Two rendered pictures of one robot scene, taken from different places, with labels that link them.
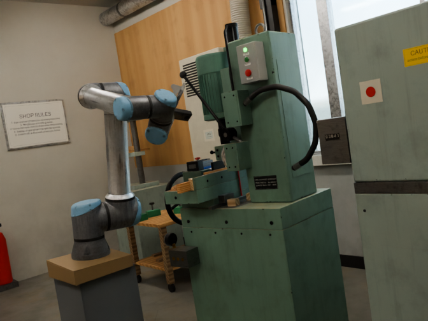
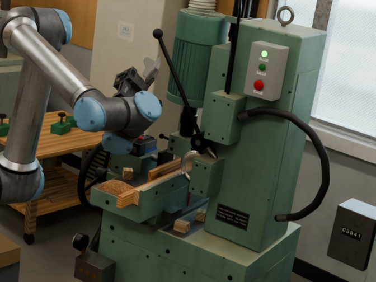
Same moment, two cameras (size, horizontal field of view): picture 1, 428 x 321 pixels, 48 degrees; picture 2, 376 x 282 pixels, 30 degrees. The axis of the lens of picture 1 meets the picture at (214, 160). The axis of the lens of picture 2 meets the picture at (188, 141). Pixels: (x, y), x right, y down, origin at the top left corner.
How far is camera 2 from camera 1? 80 cm
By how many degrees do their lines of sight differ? 19
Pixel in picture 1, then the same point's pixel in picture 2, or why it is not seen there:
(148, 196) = (9, 83)
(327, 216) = (287, 261)
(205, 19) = not seen: outside the picture
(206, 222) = (138, 239)
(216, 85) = (200, 62)
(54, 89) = not seen: outside the picture
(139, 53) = not seen: outside the picture
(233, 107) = (222, 119)
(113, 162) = (23, 121)
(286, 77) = (301, 95)
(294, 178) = (270, 224)
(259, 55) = (280, 68)
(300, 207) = (266, 258)
